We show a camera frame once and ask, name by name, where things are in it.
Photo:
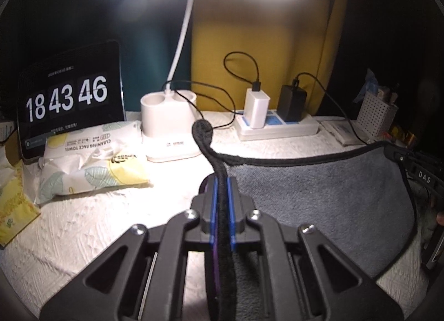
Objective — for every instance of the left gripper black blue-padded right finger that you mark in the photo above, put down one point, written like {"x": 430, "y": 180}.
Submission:
{"x": 303, "y": 276}

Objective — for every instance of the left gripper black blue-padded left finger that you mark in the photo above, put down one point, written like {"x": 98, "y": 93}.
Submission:
{"x": 141, "y": 276}

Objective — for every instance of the grey towel with black trim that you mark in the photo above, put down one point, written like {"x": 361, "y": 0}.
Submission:
{"x": 359, "y": 200}

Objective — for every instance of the white perforated storage basket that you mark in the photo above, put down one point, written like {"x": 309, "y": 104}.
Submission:
{"x": 375, "y": 116}

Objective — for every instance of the white textured tablecloth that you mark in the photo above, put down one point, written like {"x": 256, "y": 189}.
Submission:
{"x": 70, "y": 232}

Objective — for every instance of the white flat packet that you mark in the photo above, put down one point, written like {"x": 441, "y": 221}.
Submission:
{"x": 342, "y": 131}

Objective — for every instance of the cleaning face towel pack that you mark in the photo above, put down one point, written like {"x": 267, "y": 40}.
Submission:
{"x": 99, "y": 157}

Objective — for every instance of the yellow tissue pack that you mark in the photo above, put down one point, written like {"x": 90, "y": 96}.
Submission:
{"x": 18, "y": 209}

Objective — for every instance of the black charger plug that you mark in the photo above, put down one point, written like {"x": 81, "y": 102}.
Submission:
{"x": 291, "y": 103}

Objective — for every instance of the white power strip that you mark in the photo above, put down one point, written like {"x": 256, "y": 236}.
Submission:
{"x": 275, "y": 128}

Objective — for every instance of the white charger plug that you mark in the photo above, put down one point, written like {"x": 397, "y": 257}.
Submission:
{"x": 255, "y": 108}

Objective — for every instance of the tablet showing flip clock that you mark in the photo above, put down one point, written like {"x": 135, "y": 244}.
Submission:
{"x": 74, "y": 90}

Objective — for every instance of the yellow curtain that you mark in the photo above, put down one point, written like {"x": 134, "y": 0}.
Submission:
{"x": 286, "y": 37}

